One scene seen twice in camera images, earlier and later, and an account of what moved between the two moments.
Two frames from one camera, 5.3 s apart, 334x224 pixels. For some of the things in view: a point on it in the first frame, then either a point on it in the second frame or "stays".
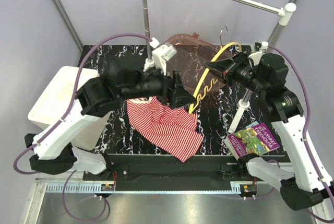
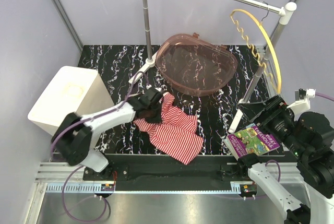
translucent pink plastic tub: x=194 y=54 stays
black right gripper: x=229 y=66 to x=275 y=105
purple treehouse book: x=254 y=139 stays
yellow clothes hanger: x=200 y=97 to x=278 y=91
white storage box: x=57 y=99 stays
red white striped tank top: x=175 y=129 stays
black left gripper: x=174 y=93 to x=157 y=118
